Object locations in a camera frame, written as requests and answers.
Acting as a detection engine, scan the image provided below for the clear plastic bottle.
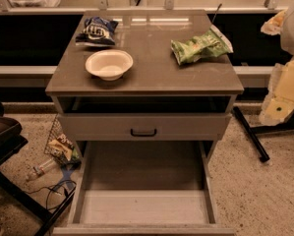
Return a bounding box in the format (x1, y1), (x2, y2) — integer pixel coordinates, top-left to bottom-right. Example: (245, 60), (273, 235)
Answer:
(26, 158), (58, 181)

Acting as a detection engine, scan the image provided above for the black cable on floor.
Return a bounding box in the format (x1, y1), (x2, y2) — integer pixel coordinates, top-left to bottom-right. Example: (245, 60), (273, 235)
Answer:
(23, 179), (78, 212)

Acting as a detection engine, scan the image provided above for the black stand leg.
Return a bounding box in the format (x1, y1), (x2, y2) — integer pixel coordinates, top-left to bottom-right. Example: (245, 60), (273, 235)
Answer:
(233, 106), (270, 163)

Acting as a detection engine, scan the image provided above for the closed drawer with black handle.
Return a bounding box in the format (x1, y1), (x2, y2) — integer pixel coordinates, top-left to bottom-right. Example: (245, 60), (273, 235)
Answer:
(58, 113), (230, 141)

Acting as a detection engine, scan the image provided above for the black chair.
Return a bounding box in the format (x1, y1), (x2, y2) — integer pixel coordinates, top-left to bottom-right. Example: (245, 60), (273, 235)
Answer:
(0, 102), (66, 236)

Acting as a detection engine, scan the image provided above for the blue chip bag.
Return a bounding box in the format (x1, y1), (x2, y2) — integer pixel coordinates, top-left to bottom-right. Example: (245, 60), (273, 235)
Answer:
(76, 17), (118, 47)

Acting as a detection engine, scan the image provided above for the snack bag in basket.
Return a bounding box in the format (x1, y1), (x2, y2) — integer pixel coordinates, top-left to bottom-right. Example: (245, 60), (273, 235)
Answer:
(48, 134), (81, 165)

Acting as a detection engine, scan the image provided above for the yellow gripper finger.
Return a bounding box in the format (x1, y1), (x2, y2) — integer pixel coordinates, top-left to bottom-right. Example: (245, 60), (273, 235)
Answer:
(261, 10), (286, 35)
(259, 57), (294, 126)

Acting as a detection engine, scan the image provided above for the green jalapeno chip bag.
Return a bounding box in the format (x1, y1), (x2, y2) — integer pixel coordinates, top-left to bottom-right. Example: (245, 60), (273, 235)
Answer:
(171, 26), (233, 65)

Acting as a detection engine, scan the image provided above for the white paper bowl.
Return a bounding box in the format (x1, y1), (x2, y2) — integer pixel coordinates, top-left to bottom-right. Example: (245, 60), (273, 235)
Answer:
(85, 49), (134, 81)

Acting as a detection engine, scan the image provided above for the open bottom drawer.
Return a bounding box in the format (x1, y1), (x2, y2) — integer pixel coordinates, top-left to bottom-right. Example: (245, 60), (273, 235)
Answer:
(53, 141), (235, 236)

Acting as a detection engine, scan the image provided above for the grey drawer cabinet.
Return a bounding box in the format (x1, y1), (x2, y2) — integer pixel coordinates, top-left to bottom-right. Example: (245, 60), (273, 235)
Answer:
(44, 9), (245, 149)

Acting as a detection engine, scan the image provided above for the wire basket on floor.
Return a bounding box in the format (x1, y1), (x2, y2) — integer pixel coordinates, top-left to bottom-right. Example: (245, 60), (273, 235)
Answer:
(44, 118), (79, 165)

